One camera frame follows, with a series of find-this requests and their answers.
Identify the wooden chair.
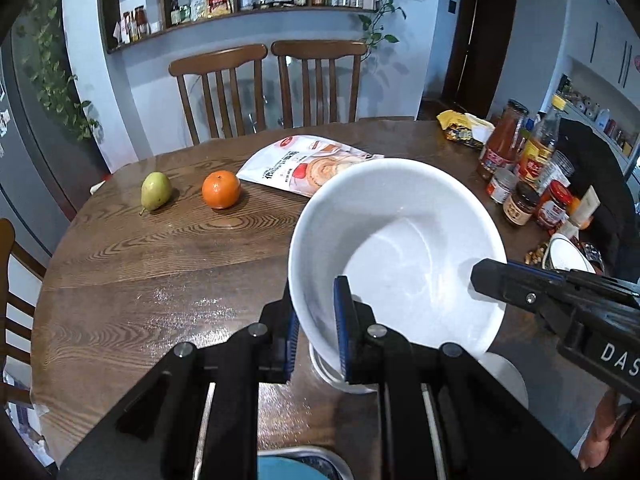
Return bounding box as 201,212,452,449
0,217,48,411
169,44,268,146
271,40,367,128

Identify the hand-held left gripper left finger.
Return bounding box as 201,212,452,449
60,280,301,480

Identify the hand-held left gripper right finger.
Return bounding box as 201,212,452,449
333,275,583,480

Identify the yellow-label oil bottle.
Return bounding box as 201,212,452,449
516,95,563,188

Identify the green pear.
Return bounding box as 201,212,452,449
139,171,173,216

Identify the white tube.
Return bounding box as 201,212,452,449
570,185,601,231

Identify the red chili jar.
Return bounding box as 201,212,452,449
536,180,573,231

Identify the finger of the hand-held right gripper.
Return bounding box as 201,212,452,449
471,258,584,342
505,261,640,307

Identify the grey refrigerator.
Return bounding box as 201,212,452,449
0,30,111,256

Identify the curved wooden wall shelf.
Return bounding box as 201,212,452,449
98,0,383,55

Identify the white bowl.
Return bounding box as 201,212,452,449
308,342,529,411
288,157,508,361

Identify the small green vine plant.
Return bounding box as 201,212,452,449
357,0,401,61

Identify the orange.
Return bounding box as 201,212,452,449
202,170,242,210

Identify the person's right hand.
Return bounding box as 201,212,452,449
575,391,634,472

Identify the brown sauce jar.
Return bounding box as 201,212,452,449
502,181,541,226

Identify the red juice bottle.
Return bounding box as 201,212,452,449
477,100,529,181

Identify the group of fridge photo magnets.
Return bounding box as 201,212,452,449
0,87,11,156

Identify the clear glass cup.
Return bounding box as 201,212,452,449
542,150,576,191

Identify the row of counter containers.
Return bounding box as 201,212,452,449
557,75,640,156

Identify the white wall cabinet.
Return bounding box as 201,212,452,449
567,0,640,91

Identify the small white plate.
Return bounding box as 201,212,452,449
542,234,597,275

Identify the blue plate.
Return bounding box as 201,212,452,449
257,452,346,480

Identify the dark wooden door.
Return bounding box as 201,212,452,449
441,0,519,120

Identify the yellow snack packet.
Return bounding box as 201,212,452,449
436,110,496,150

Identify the small red-label jar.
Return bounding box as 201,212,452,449
486,167,518,205

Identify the green trailing plant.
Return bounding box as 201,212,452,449
20,0,101,141

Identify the pile of nuts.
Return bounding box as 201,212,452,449
524,242,551,267

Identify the white snack packet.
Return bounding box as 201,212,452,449
236,135,385,197

